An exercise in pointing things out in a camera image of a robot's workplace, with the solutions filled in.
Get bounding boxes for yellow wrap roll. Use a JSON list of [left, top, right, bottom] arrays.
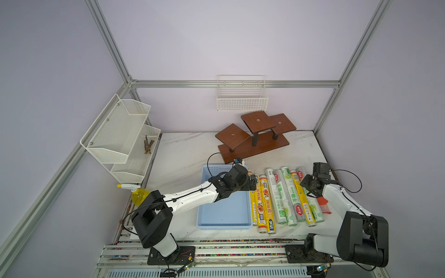
[[260, 175, 276, 235], [290, 170, 316, 228], [256, 182, 267, 234], [248, 171, 258, 227]]

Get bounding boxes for light blue plastic basket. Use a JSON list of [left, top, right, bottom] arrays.
[[196, 164, 254, 230]]

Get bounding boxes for white green wrap roll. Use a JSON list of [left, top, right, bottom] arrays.
[[273, 169, 298, 227], [296, 166, 324, 224], [265, 168, 287, 224], [281, 166, 305, 222]]

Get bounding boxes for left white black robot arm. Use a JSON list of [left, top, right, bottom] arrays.
[[131, 163, 258, 260]]

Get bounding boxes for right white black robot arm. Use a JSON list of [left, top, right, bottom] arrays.
[[301, 162, 389, 268]]

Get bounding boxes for red rubber glove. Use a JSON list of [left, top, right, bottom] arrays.
[[317, 197, 331, 214]]

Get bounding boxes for brown wooden tiered stand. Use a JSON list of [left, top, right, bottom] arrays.
[[216, 111, 296, 164]]

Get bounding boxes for brown sticks in shelf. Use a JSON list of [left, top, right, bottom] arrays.
[[144, 136, 155, 154]]

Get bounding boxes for yellow spray bottle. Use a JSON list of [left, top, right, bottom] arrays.
[[117, 184, 149, 207]]

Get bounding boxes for white mesh two-tier shelf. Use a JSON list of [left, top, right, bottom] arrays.
[[79, 95, 161, 184]]

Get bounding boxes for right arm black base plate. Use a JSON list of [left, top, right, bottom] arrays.
[[285, 244, 332, 264]]

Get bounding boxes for white wire wall basket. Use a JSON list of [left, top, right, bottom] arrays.
[[217, 75, 269, 112]]

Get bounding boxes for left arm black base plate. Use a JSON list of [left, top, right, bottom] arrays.
[[147, 246, 196, 266]]

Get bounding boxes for aluminium rail base frame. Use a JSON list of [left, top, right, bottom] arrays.
[[93, 239, 389, 278]]

